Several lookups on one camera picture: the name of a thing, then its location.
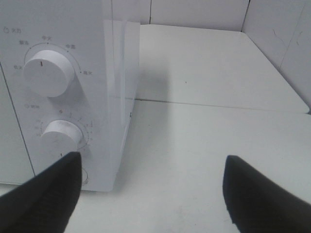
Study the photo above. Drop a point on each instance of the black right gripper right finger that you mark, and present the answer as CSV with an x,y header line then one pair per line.
x,y
258,205

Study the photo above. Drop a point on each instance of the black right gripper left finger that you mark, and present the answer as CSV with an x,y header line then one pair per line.
x,y
45,203

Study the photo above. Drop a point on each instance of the white microwave door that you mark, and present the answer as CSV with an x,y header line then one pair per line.
x,y
15,166

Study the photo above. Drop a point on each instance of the round white door button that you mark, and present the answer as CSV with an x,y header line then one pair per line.
x,y
84,177

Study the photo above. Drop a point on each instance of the white microwave knob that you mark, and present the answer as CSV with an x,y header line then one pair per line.
x,y
61,137
48,73

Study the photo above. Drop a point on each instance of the white microwave oven body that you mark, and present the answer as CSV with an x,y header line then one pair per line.
x,y
101,40

